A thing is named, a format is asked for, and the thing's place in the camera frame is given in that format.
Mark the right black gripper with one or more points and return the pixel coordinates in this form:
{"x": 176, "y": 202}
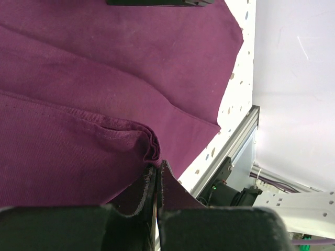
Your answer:
{"x": 177, "y": 3}

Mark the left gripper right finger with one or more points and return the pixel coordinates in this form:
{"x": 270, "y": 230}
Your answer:
{"x": 186, "y": 224}

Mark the purple cloth mat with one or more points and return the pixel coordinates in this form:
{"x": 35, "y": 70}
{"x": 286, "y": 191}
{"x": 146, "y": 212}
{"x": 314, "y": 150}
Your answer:
{"x": 91, "y": 94}

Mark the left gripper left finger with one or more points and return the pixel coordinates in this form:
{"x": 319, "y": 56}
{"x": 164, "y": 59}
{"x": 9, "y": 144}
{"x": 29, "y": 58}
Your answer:
{"x": 125, "y": 223}

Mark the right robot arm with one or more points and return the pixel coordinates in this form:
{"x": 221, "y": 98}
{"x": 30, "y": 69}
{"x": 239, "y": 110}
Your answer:
{"x": 302, "y": 209}

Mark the aluminium rail frame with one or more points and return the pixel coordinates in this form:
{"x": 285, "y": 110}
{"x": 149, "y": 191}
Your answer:
{"x": 232, "y": 197}

